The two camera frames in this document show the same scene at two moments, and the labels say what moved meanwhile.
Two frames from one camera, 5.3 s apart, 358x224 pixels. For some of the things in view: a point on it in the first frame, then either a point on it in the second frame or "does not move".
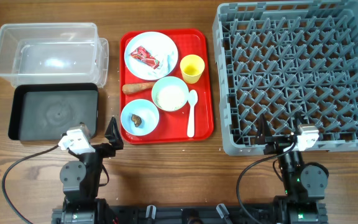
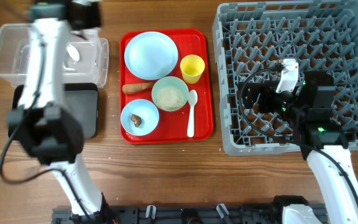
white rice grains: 170,98 does not move
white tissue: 167,61 -> 73,53
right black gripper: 264,137 -> 268,91
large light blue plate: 151,55 does not move
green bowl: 170,93 does not move
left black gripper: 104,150 -> 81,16
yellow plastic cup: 192,66 does not move
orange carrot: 131,88 does not move
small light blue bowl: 148,112 does not move
